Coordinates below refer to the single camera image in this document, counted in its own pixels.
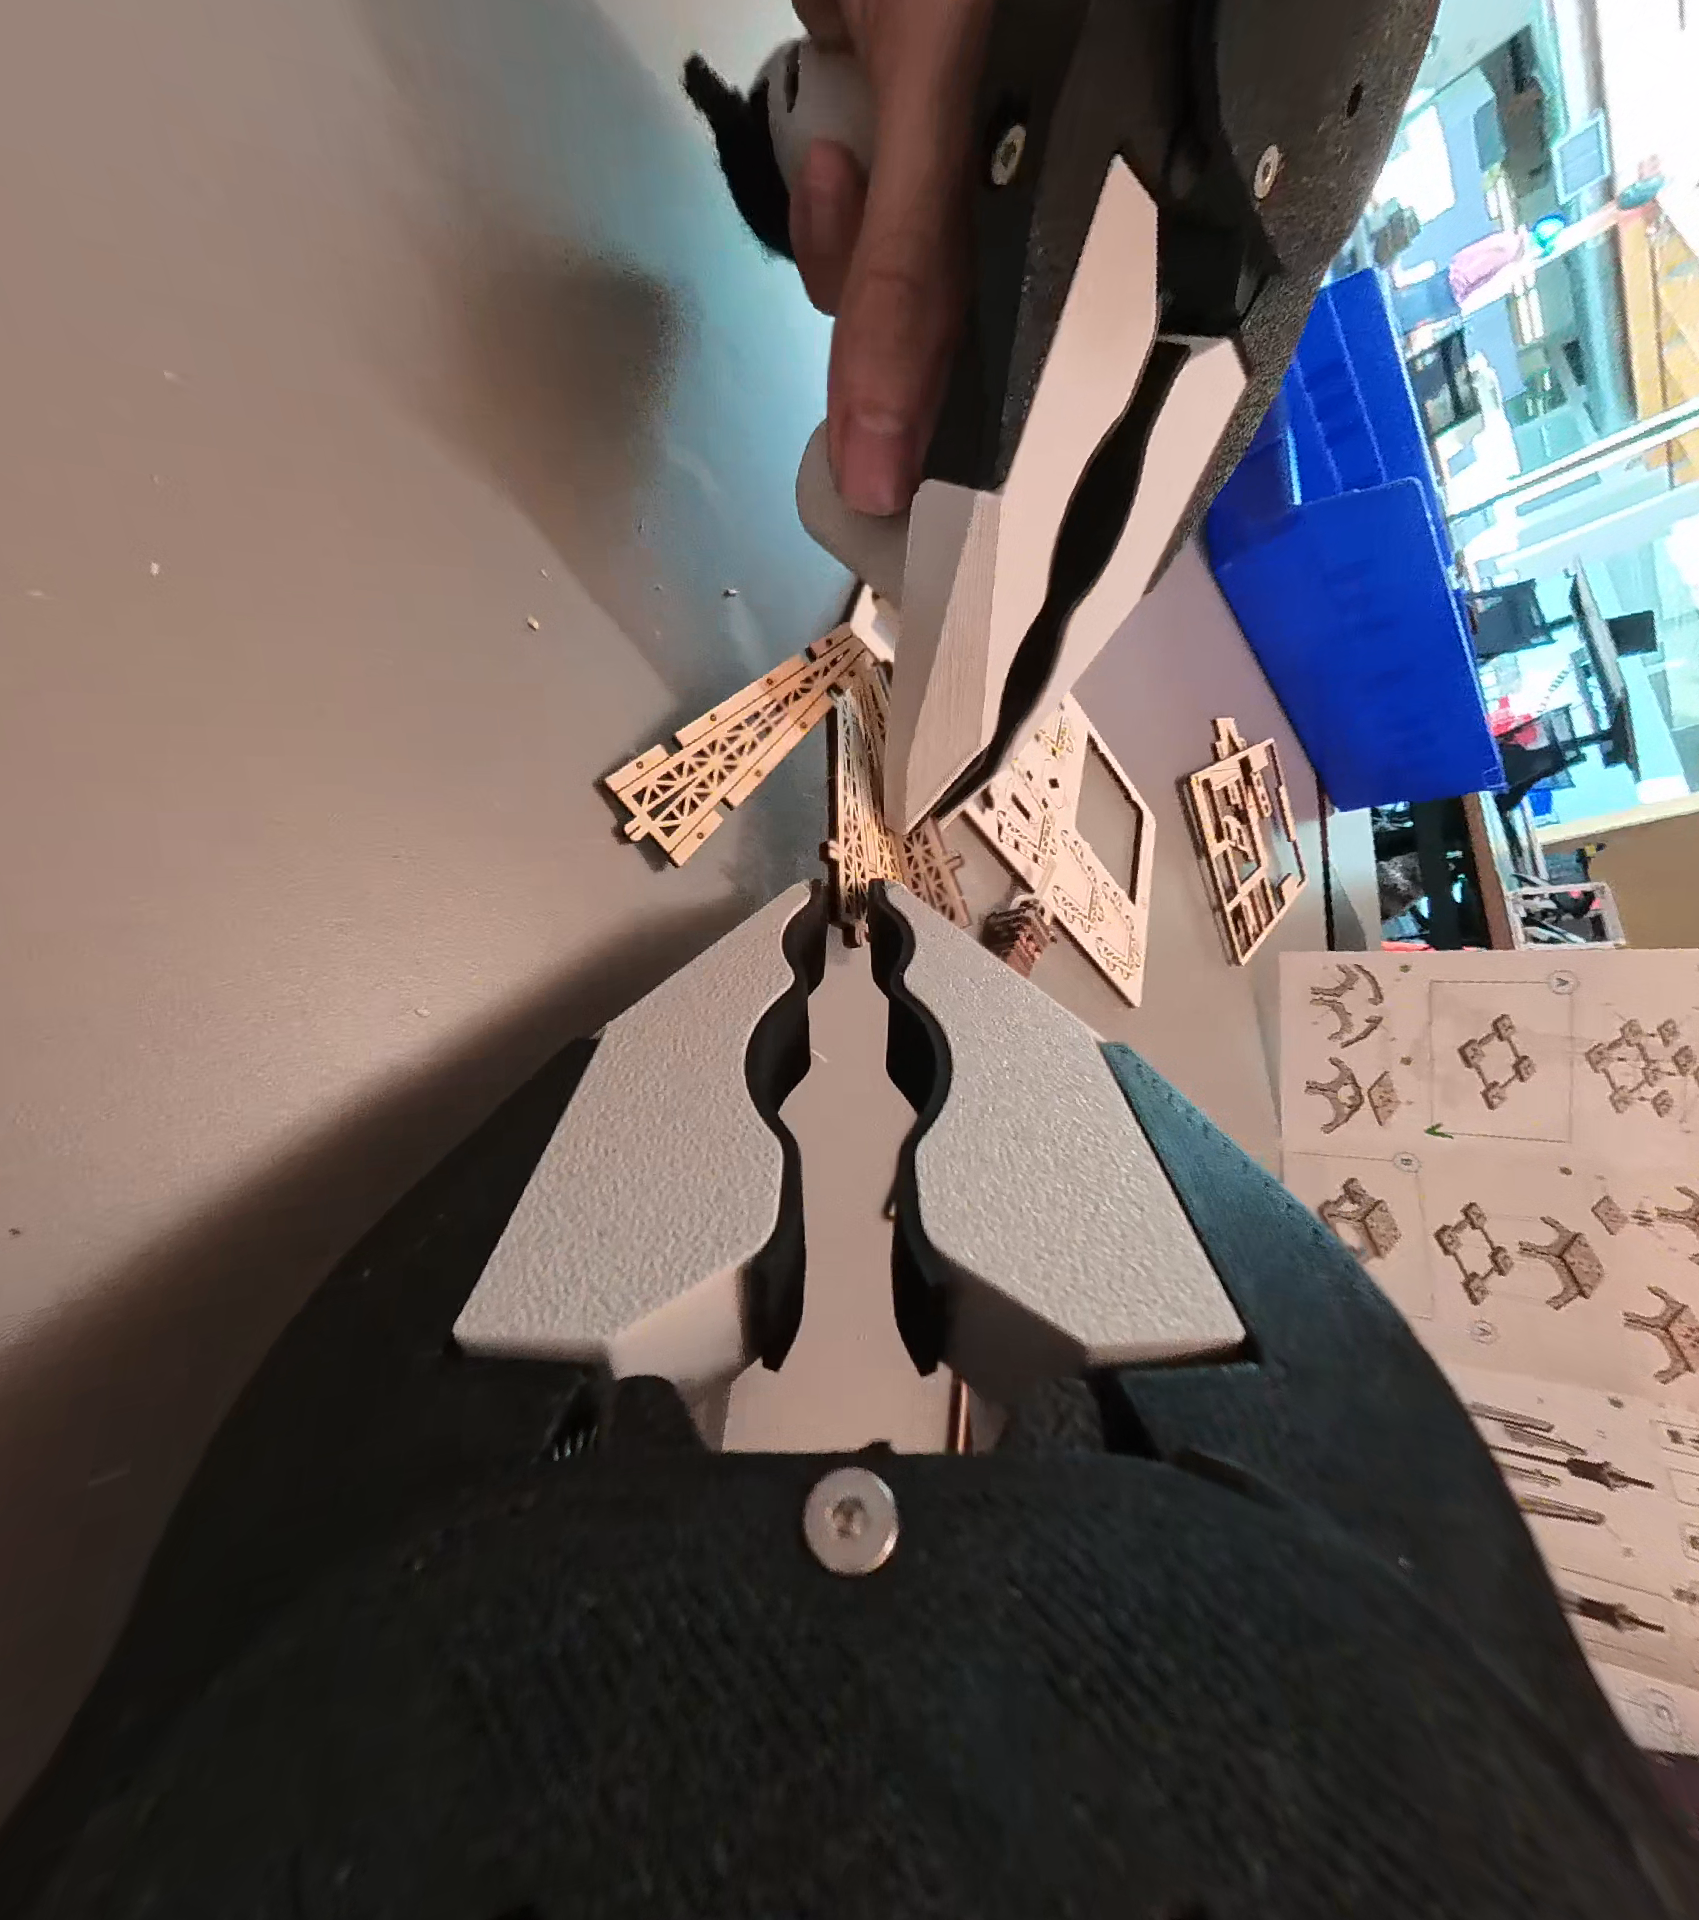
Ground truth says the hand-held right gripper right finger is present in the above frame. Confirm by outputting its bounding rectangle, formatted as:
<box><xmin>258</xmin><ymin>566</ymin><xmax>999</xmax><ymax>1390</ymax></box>
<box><xmin>868</xmin><ymin>884</ymin><xmax>1250</xmax><ymax>1415</ymax></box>

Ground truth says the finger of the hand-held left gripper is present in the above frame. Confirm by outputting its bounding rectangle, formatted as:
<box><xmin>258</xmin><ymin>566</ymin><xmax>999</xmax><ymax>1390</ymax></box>
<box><xmin>943</xmin><ymin>333</ymin><xmax>1250</xmax><ymax>827</ymax></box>
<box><xmin>884</xmin><ymin>154</ymin><xmax>1167</xmax><ymax>836</ymax></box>

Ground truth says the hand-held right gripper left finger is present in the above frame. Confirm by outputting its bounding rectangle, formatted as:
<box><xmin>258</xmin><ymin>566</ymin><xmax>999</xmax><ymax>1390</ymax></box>
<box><xmin>451</xmin><ymin>884</ymin><xmax>816</xmax><ymax>1443</ymax></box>

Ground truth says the wooden lattice tower section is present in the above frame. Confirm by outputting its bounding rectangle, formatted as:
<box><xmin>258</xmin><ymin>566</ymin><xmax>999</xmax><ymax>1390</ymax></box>
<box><xmin>822</xmin><ymin>645</ymin><xmax>977</xmax><ymax>954</ymax></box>

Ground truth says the wooden lattice tower panel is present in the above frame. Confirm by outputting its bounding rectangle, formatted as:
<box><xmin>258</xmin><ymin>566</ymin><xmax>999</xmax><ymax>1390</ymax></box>
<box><xmin>604</xmin><ymin>620</ymin><xmax>868</xmax><ymax>868</ymax></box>

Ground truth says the grey desk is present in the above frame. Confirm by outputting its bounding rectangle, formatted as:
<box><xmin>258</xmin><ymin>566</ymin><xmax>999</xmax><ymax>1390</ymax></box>
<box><xmin>0</xmin><ymin>0</ymin><xmax>1343</xmax><ymax>1920</ymax></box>

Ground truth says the person's left hand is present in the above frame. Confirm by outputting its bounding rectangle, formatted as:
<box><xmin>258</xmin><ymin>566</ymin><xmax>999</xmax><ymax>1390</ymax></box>
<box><xmin>785</xmin><ymin>0</ymin><xmax>999</xmax><ymax>522</ymax></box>

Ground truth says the blue plastic bin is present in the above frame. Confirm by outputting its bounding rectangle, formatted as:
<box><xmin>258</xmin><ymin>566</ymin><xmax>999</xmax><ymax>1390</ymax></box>
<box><xmin>1211</xmin><ymin>477</ymin><xmax>1509</xmax><ymax>813</ymax></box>
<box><xmin>1281</xmin><ymin>271</ymin><xmax>1443</xmax><ymax>502</ymax></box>

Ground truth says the wooden part sheet with window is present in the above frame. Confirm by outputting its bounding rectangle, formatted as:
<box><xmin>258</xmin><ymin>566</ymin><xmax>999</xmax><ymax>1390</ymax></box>
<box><xmin>959</xmin><ymin>690</ymin><xmax>1161</xmax><ymax>1007</ymax></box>

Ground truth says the black computer monitor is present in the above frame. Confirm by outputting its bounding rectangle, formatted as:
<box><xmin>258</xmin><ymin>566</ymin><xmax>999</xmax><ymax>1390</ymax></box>
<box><xmin>1569</xmin><ymin>562</ymin><xmax>1641</xmax><ymax>782</ymax></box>

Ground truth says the printed instruction sheet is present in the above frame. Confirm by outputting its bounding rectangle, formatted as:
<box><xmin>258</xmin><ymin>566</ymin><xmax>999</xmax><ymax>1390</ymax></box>
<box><xmin>1281</xmin><ymin>944</ymin><xmax>1699</xmax><ymax>1773</ymax></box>

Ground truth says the light wooden table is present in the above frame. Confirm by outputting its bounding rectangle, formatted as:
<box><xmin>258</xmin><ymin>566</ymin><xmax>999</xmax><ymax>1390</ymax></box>
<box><xmin>1533</xmin><ymin>782</ymin><xmax>1699</xmax><ymax>954</ymax></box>

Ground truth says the wooden cut-out part frame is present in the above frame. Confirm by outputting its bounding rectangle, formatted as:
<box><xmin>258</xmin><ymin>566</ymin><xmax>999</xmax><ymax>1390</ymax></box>
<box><xmin>1183</xmin><ymin>719</ymin><xmax>1311</xmax><ymax>977</ymax></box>

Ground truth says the black metal frame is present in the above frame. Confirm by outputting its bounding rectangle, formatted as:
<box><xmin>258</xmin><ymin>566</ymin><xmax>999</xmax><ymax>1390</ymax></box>
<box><xmin>1374</xmin><ymin>797</ymin><xmax>1530</xmax><ymax>954</ymax></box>

